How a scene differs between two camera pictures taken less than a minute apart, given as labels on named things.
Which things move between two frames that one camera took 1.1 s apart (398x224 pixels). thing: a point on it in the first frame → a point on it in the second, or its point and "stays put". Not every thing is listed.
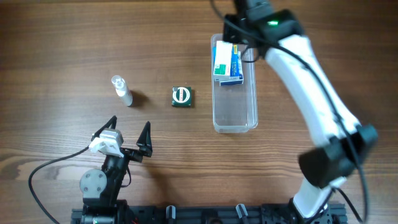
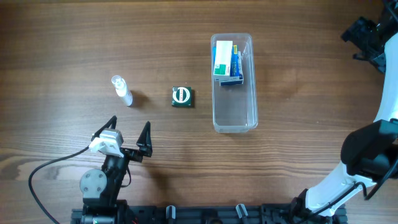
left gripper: [128, 152] stays put
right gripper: [232, 28] → [364, 34]
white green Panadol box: [222, 58] stays put
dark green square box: [181, 96] stays put
